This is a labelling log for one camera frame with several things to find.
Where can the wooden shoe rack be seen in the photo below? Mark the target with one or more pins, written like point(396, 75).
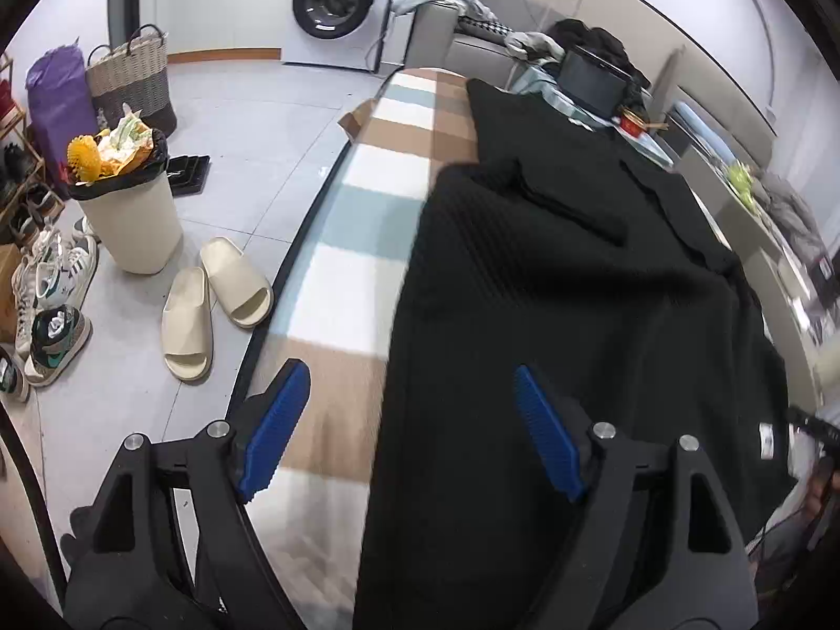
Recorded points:
point(23, 121)

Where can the green grey sneaker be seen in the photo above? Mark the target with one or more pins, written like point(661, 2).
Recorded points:
point(56, 344)
point(10, 374)

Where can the cream trash bin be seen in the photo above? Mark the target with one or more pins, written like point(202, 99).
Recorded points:
point(131, 223)

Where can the grey jacket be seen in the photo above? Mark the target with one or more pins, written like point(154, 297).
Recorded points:
point(787, 210)

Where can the red bowl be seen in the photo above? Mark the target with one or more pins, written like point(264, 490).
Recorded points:
point(633, 123)

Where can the black white checkered pillow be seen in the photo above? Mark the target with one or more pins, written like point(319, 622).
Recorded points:
point(485, 27)

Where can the grey sofa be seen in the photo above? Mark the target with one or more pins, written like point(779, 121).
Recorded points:
point(426, 39)

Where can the black shoe tray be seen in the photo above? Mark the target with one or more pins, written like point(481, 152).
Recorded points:
point(189, 175)

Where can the green toy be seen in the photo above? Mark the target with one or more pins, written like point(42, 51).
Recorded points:
point(740, 178)

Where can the white green-striped sneaker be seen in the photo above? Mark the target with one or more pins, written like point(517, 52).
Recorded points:
point(65, 272)

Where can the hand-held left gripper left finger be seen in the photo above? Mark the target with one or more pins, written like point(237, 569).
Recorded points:
point(275, 426)

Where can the white lower cabinets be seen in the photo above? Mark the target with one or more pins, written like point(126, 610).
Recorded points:
point(216, 6)

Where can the black knit sweater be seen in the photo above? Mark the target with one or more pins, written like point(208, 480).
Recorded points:
point(525, 275)

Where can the pale grey garment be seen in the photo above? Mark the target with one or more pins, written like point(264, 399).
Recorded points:
point(531, 44)

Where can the beige padded headboard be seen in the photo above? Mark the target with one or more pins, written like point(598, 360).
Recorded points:
point(722, 105)

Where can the cardboard box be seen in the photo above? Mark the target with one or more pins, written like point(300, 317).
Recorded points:
point(356, 121)

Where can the white washing machine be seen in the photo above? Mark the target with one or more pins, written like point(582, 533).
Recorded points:
point(335, 0)

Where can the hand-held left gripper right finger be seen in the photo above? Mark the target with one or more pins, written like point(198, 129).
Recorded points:
point(548, 436)

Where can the checked blanket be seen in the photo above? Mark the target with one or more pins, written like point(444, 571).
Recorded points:
point(380, 170)

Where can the yellow ruffled packing net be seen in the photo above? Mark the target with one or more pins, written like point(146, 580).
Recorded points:
point(85, 157)

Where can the woven laundry basket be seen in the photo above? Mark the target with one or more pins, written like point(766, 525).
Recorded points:
point(128, 82)

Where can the purple bag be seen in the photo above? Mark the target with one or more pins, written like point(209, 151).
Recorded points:
point(59, 105)

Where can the shoe rack with shoes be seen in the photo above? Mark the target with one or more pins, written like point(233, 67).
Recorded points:
point(20, 197)

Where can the cream slipper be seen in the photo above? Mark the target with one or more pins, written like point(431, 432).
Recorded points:
point(187, 321)
point(236, 282)

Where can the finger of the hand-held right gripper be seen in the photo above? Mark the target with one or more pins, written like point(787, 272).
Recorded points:
point(817, 430)

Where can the light blue pillow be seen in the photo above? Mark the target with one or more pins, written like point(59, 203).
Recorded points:
point(695, 119)

